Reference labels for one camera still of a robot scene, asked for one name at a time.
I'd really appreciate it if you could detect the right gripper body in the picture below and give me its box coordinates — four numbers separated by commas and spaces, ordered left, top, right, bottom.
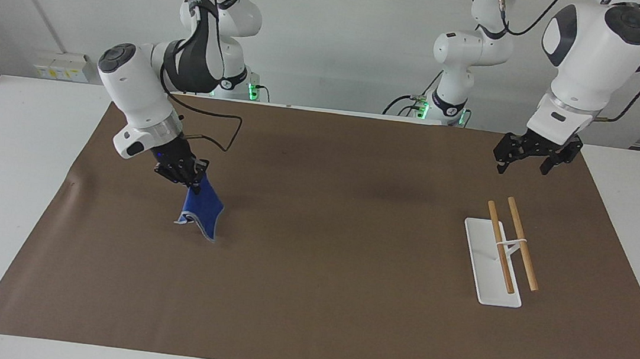
149, 134, 199, 172

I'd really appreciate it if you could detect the white wall socket strip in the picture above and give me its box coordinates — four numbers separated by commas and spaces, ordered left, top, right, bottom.
33, 50, 91, 83

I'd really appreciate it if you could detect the white rack with wooden rods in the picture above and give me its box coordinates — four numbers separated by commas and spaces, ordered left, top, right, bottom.
456, 192, 548, 311

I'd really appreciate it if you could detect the blue towel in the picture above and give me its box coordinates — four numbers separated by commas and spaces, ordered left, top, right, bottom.
172, 172, 228, 244

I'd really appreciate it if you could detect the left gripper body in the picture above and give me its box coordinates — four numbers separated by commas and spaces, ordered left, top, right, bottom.
522, 128, 580, 161

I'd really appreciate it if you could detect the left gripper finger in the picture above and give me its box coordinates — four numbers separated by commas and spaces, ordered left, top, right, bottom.
491, 132, 536, 177
540, 141, 584, 179

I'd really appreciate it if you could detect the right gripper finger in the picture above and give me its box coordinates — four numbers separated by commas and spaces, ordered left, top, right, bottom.
183, 157, 210, 191
153, 163, 194, 189

